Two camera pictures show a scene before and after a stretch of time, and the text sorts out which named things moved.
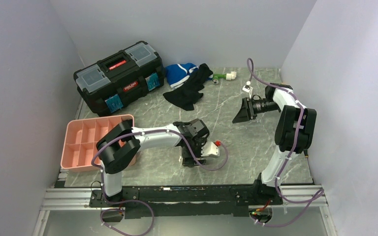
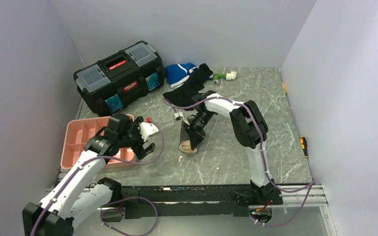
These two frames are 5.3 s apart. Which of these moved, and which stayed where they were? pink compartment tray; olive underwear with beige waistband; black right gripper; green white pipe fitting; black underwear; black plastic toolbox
Moved: black right gripper; olive underwear with beige waistband
Stayed: black underwear; black plastic toolbox; pink compartment tray; green white pipe fitting
